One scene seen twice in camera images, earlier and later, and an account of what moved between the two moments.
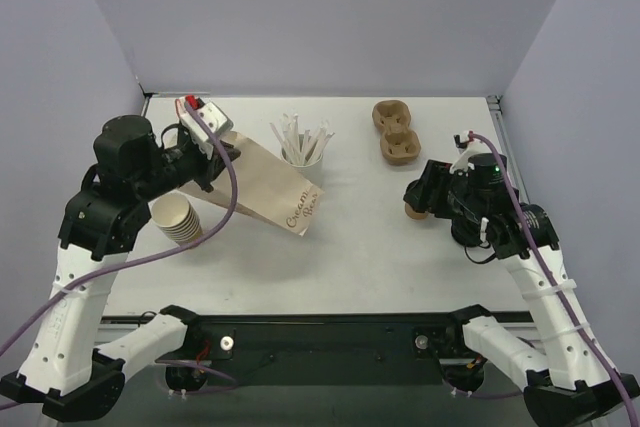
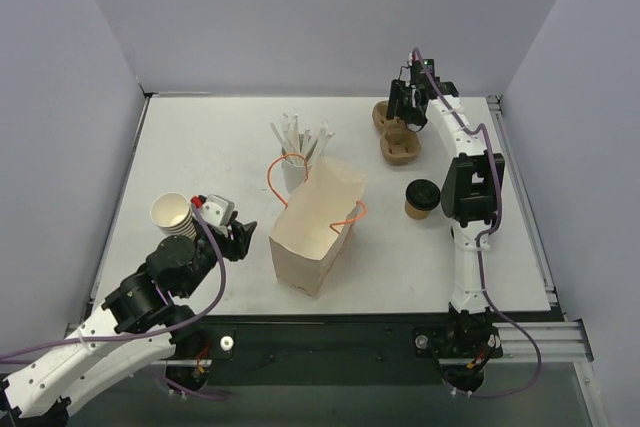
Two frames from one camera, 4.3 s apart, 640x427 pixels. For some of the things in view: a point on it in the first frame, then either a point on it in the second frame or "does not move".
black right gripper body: (424, 189) -> (401, 104)
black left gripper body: (208, 167) -> (232, 239)
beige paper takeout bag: (267, 189) -> (310, 234)
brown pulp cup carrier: (398, 143) does not move
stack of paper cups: (174, 215) does not move
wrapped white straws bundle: (300, 149) does not move
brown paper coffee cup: (415, 214) does not move
